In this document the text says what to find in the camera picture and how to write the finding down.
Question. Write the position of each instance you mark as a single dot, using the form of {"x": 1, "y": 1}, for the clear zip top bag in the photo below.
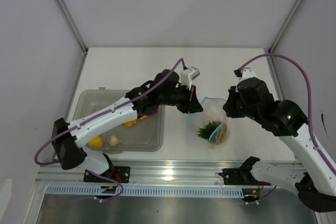
{"x": 212, "y": 111}

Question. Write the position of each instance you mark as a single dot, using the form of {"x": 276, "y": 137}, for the orange toy carrot pieces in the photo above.
{"x": 134, "y": 122}

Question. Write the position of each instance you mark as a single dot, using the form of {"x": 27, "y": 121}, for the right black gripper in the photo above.
{"x": 228, "y": 106}

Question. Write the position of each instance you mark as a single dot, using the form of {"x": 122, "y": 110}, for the white slotted cable duct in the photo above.
{"x": 146, "y": 191}

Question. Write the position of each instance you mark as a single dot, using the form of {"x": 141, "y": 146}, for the orange toy pineapple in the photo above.
{"x": 214, "y": 132}

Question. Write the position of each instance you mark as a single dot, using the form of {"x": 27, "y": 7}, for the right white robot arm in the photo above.
{"x": 315, "y": 187}

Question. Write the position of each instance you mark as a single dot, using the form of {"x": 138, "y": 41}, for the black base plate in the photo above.
{"x": 120, "y": 174}
{"x": 239, "y": 176}

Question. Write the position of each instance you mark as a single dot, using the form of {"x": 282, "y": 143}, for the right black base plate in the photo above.
{"x": 239, "y": 176}

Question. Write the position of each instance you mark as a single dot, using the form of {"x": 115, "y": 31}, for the right aluminium frame post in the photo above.
{"x": 290, "y": 18}

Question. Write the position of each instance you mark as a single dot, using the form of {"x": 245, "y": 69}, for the yellow toy lemon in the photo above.
{"x": 96, "y": 142}

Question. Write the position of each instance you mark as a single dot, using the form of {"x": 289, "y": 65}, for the aluminium front rail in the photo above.
{"x": 148, "y": 173}

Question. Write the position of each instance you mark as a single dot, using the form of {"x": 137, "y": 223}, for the grey translucent plastic bin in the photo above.
{"x": 145, "y": 136}

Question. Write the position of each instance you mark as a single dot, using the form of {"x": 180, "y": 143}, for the beige toy garlic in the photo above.
{"x": 114, "y": 141}

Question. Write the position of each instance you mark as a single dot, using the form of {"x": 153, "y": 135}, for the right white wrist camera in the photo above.
{"x": 244, "y": 73}

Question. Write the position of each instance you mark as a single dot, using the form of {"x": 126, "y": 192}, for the left aluminium frame post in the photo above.
{"x": 71, "y": 25}

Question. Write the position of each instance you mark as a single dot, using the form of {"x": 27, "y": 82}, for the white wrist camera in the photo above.
{"x": 244, "y": 73}
{"x": 188, "y": 75}

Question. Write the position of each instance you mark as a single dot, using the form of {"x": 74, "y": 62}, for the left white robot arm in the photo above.
{"x": 167, "y": 88}

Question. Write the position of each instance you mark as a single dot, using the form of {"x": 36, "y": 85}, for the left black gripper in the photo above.
{"x": 191, "y": 104}

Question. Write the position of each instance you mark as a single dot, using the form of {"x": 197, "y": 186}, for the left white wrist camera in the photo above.
{"x": 188, "y": 75}

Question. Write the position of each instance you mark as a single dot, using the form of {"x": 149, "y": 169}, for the aluminium frame post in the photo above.
{"x": 71, "y": 25}
{"x": 290, "y": 18}

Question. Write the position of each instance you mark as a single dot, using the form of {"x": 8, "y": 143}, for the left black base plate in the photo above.
{"x": 120, "y": 174}

